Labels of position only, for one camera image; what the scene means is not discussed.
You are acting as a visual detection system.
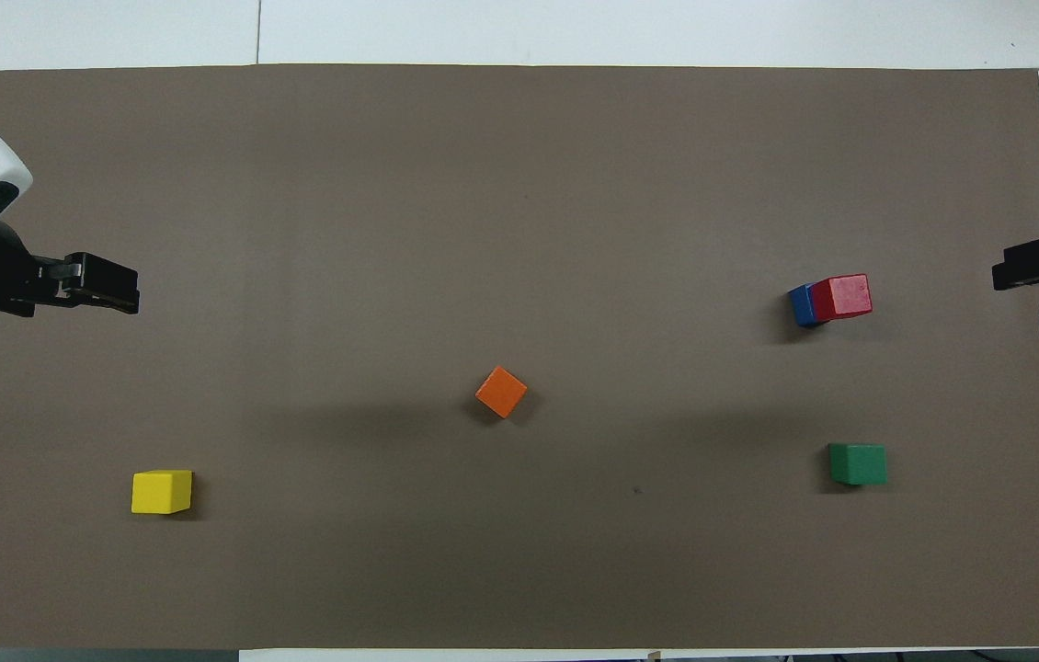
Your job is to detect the brown paper mat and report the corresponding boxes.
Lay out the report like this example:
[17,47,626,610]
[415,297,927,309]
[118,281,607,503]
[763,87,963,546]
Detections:
[0,64,1039,649]

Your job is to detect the blue wooden block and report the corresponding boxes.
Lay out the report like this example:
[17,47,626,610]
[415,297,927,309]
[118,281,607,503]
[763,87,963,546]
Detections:
[788,283,828,328]

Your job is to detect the orange wooden block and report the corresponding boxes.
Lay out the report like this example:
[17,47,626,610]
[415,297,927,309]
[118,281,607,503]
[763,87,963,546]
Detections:
[475,366,529,419]

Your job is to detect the yellow wooden block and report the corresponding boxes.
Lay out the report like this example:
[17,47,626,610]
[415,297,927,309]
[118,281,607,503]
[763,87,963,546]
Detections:
[131,470,194,515]

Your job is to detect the red wooden block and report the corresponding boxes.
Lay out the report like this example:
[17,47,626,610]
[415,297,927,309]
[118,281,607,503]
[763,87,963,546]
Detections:
[811,274,873,322]

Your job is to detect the green wooden block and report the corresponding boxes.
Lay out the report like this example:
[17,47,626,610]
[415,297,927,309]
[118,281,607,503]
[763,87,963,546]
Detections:
[828,443,888,486]

